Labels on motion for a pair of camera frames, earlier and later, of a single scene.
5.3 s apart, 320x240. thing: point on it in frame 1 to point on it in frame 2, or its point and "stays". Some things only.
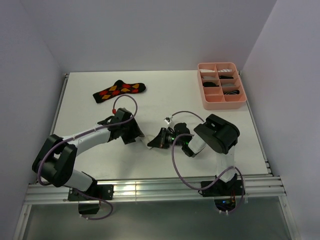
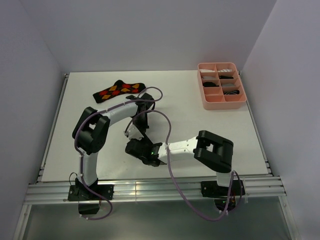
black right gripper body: [170, 137] to [145, 140]
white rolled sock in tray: [206, 70] stays
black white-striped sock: [236, 92] stays
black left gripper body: [124, 127] to [141, 122]
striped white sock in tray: [225, 70] stays
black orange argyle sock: [119, 88] stays
